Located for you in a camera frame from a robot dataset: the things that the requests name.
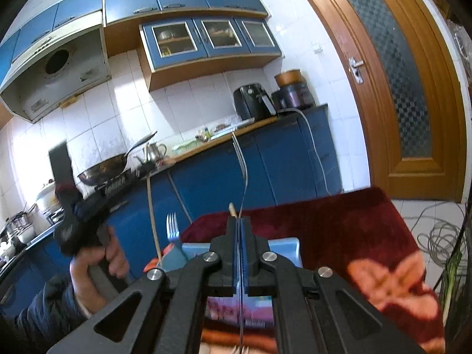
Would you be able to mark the wooden chopstick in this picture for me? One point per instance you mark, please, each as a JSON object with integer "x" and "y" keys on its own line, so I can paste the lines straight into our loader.
{"x": 152, "y": 219}
{"x": 232, "y": 210}

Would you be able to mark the steel fork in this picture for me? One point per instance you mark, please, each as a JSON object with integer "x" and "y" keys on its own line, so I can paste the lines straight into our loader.
{"x": 238, "y": 214}
{"x": 172, "y": 230}

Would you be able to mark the dark sleeve forearm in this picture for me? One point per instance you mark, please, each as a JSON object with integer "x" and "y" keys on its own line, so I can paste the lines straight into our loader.
{"x": 58, "y": 309}

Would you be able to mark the brown pot on cooker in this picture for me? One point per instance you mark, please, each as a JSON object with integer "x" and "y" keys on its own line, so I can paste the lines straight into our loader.
{"x": 287, "y": 78}

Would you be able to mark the silver door handle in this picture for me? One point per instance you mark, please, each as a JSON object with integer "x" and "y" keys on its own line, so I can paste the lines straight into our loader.
{"x": 354, "y": 69}

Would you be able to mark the black wok pan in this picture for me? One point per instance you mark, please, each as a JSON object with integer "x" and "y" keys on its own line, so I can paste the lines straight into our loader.
{"x": 104, "y": 171}

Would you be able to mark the person's left hand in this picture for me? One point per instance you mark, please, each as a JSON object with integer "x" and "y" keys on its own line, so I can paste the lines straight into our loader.
{"x": 84, "y": 288}

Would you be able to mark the black air fryer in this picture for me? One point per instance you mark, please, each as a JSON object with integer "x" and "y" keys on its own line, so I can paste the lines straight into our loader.
{"x": 252, "y": 101}

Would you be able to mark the wooden door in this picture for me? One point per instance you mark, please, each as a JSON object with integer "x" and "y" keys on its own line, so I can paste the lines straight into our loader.
{"x": 410, "y": 102}

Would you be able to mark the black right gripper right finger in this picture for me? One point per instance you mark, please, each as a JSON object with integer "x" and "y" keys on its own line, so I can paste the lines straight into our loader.
{"x": 314, "y": 311}

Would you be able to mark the steel teapot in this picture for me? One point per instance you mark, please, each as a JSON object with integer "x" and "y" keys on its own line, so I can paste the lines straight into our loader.
{"x": 152, "y": 153}

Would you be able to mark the wooden cutting board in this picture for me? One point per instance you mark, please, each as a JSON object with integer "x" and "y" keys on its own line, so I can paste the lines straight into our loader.
{"x": 173, "y": 159}

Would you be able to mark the grey range hood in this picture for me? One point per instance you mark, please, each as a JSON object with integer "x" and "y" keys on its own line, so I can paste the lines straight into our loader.
{"x": 65, "y": 63}

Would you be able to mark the red floral plush blanket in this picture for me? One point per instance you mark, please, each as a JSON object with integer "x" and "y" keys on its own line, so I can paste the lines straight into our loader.
{"x": 361, "y": 236}

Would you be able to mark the dark rice cooker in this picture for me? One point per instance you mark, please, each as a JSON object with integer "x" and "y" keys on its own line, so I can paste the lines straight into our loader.
{"x": 295, "y": 95}

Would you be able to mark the white pot on stove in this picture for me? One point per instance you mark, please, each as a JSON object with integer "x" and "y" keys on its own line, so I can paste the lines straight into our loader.
{"x": 47, "y": 200}

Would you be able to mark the blue base cabinets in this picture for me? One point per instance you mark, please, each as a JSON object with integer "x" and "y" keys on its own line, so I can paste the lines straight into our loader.
{"x": 291, "y": 160}

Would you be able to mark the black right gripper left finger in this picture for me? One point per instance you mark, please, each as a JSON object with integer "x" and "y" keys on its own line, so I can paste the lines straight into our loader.
{"x": 161, "y": 312}

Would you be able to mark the blue glass wall cabinet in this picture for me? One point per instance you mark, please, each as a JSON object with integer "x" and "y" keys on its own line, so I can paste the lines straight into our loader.
{"x": 186, "y": 48}

